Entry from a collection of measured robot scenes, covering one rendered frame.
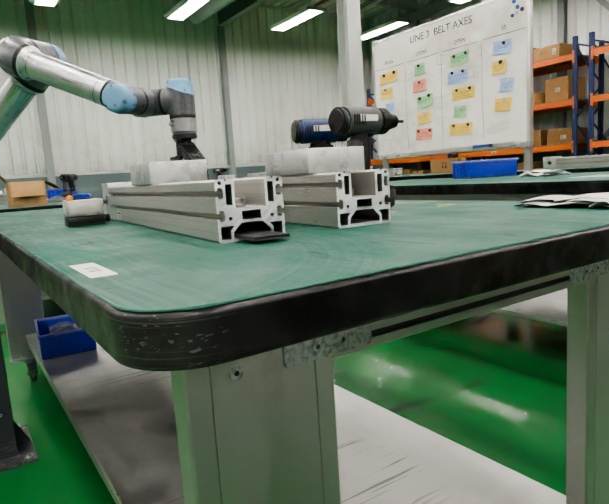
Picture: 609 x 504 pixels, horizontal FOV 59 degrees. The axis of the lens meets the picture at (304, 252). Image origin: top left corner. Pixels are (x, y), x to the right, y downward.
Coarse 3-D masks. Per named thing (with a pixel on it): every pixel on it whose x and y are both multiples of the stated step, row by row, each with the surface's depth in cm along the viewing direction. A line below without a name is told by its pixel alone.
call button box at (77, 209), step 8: (64, 200) 124; (72, 200) 121; (80, 200) 122; (88, 200) 123; (96, 200) 123; (64, 208) 124; (72, 208) 121; (80, 208) 122; (88, 208) 123; (96, 208) 124; (72, 216) 121; (80, 216) 122; (88, 216) 123; (96, 216) 124; (104, 216) 125; (72, 224) 121; (80, 224) 122; (88, 224) 123; (96, 224) 124
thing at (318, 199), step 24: (288, 192) 93; (312, 192) 86; (336, 192) 80; (360, 192) 87; (384, 192) 84; (288, 216) 94; (312, 216) 87; (336, 216) 81; (360, 216) 89; (384, 216) 86
